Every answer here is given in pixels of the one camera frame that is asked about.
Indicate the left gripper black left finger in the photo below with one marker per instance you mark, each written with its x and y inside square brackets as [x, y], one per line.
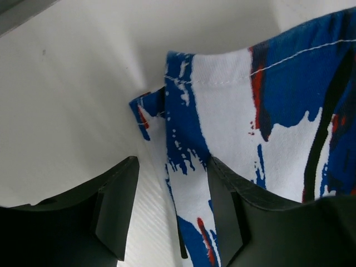
[84, 226]

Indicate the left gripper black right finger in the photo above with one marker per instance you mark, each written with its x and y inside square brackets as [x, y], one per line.
[258, 228]

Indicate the blue white red patterned trousers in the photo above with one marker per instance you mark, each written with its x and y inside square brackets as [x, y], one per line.
[281, 114]

